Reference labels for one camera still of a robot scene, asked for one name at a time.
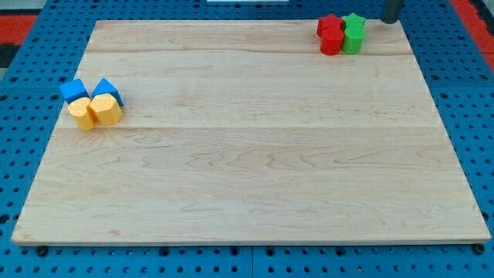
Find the light wooden board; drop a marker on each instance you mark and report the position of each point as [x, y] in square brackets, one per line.
[244, 133]

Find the yellow hexagonal block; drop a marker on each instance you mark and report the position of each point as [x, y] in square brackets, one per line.
[106, 109]

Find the green cylinder block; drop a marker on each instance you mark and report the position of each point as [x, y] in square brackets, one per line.
[353, 39]

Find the yellow cylinder block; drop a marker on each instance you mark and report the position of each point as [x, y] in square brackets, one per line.
[80, 111]

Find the green star block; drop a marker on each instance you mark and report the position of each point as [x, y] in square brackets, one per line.
[353, 20]

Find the blue triangular block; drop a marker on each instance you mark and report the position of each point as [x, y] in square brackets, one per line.
[105, 86]

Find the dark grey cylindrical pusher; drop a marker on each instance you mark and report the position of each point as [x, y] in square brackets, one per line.
[391, 11]

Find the red cylinder block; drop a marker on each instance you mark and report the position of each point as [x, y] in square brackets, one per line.
[331, 41]

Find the blue cube block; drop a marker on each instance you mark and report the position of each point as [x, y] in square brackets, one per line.
[73, 90]

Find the red star block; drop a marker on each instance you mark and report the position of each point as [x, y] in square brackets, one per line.
[329, 22]

